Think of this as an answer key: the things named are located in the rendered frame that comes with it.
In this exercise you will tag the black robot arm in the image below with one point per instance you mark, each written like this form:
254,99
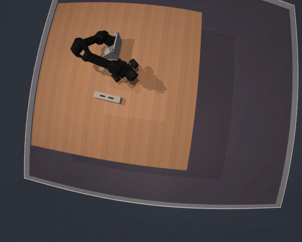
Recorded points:
113,66

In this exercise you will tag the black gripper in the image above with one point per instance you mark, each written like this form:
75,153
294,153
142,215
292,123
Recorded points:
133,64

